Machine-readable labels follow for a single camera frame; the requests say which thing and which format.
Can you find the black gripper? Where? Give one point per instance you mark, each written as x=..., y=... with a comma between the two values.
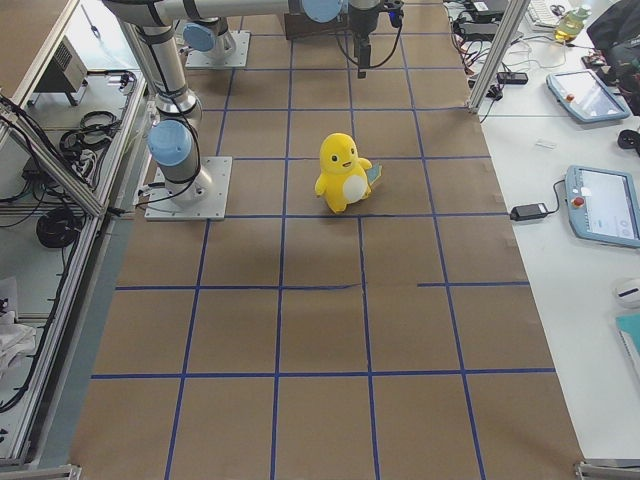
x=361, y=21

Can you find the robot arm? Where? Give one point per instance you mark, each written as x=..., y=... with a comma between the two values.
x=174, y=142
x=210, y=36

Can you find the dark wooden drawer cabinet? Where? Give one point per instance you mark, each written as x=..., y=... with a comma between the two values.
x=300, y=26

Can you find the yellow plush toy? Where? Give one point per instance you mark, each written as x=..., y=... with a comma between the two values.
x=345, y=177

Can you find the yellow liquid bottle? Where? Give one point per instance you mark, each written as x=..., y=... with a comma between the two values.
x=571, y=24

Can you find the far teach pendant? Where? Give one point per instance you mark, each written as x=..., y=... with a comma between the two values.
x=585, y=97

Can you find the teach pendant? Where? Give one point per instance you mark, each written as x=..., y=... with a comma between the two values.
x=585, y=97
x=602, y=206

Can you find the black power adapter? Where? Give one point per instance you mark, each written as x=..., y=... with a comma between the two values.
x=528, y=212

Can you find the near teach pendant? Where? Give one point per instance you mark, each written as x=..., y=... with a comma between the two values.
x=602, y=206

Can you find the aluminium frame post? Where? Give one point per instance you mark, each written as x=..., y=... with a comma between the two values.
x=511, y=20

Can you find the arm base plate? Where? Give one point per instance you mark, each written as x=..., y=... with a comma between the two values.
x=198, y=60
x=206, y=197

